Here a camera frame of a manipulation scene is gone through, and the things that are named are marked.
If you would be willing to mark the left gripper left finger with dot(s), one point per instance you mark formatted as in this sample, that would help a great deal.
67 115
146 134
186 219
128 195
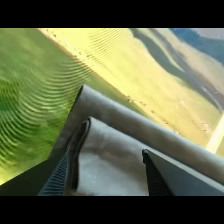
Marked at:
55 180

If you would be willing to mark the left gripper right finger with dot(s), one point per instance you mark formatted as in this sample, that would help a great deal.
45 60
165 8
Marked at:
180 180

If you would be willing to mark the dark brown garment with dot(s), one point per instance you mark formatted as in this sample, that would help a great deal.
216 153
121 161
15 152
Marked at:
113 160

